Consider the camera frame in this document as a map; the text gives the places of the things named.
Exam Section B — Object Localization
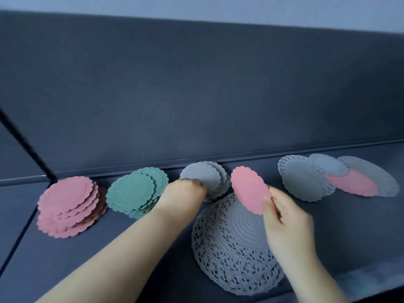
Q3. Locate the stack of pink coasters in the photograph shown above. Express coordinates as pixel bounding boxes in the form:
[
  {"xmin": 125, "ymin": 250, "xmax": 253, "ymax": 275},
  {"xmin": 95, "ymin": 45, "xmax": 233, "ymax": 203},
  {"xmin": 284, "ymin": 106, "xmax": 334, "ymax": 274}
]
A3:
[{"xmin": 36, "ymin": 175, "xmax": 108, "ymax": 239}]

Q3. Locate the stack of grey lace doilies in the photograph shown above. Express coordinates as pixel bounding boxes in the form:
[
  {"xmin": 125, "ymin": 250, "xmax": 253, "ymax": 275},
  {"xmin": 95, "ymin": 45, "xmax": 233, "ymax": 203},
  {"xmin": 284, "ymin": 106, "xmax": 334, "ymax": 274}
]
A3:
[{"xmin": 191, "ymin": 193, "xmax": 285, "ymax": 296}]

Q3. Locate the person's right hand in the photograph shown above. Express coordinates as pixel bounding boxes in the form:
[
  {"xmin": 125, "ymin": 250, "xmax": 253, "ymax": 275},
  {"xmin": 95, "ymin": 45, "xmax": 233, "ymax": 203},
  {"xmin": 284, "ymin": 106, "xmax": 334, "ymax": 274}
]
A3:
[{"xmin": 262, "ymin": 186, "xmax": 318, "ymax": 266}]

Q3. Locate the person's left hand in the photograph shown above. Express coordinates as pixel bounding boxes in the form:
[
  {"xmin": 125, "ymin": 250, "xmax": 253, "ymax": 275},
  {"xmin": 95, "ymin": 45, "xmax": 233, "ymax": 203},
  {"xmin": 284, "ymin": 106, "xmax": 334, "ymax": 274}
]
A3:
[{"xmin": 159, "ymin": 178, "xmax": 208, "ymax": 219}]

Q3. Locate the clear shelf edge rail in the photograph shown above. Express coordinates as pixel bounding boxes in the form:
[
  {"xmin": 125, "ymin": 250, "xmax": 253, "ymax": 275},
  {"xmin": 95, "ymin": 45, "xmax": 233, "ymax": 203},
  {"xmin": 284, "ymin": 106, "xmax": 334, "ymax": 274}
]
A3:
[{"xmin": 268, "ymin": 255, "xmax": 404, "ymax": 303}]

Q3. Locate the person's left forearm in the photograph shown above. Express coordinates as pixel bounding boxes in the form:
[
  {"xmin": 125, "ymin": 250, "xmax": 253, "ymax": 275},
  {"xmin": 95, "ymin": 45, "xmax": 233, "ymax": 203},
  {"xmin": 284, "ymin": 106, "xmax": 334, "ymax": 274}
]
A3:
[{"xmin": 36, "ymin": 202, "xmax": 196, "ymax": 303}]

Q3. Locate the stack of small grey coasters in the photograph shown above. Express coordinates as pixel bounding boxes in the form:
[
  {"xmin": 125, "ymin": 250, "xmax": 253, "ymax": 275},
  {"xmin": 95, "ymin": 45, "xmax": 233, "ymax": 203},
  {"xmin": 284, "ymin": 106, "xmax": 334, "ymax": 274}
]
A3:
[{"xmin": 179, "ymin": 160, "xmax": 231, "ymax": 203}]

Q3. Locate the stack of green coasters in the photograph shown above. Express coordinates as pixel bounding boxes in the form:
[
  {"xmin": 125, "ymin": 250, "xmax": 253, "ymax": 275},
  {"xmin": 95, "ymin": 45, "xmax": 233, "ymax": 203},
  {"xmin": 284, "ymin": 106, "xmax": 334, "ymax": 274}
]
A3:
[{"xmin": 106, "ymin": 167, "xmax": 170, "ymax": 220}]

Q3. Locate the black slotted shelf upright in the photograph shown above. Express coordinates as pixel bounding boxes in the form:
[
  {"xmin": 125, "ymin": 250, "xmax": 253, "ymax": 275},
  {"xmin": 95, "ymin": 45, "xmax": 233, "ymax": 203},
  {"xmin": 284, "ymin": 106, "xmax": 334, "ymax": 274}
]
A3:
[{"xmin": 0, "ymin": 107, "xmax": 58, "ymax": 183}]

